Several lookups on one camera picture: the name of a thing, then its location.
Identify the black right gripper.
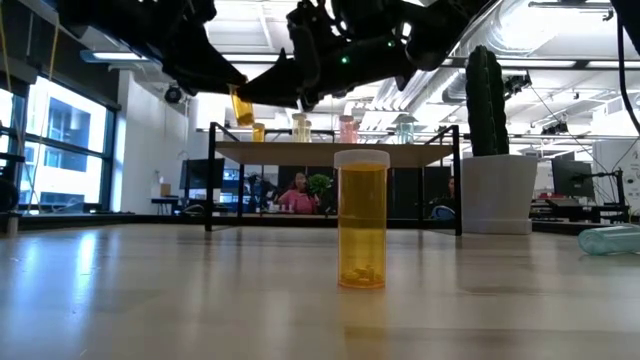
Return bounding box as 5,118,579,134
237,14,351,112

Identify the yellow cable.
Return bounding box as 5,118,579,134
24,0,62,214

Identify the wooden shelf with black legs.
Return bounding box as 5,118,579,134
203,121,464,236

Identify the green cactus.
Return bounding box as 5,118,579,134
464,44,511,158

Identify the white plant pot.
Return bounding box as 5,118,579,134
460,153,540,236

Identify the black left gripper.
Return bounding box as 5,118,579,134
144,0,248,96

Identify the black ceiling camera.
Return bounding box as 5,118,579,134
503,71,534,97

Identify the green potted plant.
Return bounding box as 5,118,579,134
307,172,334,199

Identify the silver ventilation duct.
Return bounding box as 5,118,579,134
442,0,534,104

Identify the long ceiling light bar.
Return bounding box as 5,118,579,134
79,48,640,71

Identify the person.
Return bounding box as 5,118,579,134
276,172,322,216
428,174,459,221

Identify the black desk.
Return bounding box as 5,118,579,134
530,198,632,225

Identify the black monitor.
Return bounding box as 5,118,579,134
178,157,226,192
550,157,597,200

